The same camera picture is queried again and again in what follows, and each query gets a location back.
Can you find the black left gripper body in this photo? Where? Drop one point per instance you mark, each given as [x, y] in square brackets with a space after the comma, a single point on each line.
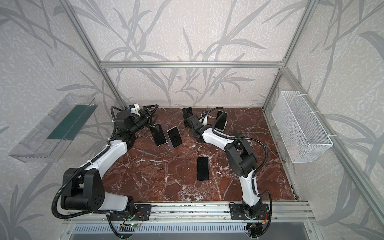
[146, 116]

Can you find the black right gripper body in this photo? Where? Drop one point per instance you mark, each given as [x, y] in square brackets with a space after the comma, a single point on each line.
[190, 119]

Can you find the green-edged phone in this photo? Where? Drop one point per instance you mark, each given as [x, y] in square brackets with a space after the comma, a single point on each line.
[221, 121]

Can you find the black phone front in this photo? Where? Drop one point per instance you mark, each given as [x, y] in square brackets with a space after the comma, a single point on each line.
[203, 169]

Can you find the black phone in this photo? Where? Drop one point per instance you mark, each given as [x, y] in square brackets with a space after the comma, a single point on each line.
[203, 169]
[174, 137]
[158, 134]
[187, 112]

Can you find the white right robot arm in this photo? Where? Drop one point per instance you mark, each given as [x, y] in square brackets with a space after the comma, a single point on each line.
[241, 157]

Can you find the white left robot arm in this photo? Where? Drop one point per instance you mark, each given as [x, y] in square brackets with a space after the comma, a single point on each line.
[82, 191]

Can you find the black phone rear centre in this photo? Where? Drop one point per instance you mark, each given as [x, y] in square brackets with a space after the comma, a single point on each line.
[187, 112]

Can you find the black phone far left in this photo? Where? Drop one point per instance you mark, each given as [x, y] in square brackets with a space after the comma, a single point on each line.
[158, 134]

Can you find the green circuit board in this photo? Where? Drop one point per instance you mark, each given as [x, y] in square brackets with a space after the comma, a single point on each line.
[129, 227]

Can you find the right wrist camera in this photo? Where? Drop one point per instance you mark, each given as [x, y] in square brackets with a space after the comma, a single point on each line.
[204, 118]

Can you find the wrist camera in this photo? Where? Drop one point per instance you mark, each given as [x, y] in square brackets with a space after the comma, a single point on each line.
[204, 118]
[134, 109]

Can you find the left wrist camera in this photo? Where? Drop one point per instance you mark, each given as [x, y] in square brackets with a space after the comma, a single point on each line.
[134, 109]

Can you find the clear acrylic wall tray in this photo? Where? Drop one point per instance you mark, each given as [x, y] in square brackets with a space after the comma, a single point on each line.
[48, 141]

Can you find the white wire mesh basket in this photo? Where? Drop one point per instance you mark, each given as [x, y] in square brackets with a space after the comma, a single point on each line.
[302, 133]

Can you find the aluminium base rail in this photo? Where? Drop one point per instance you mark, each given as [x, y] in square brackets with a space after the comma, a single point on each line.
[220, 212]

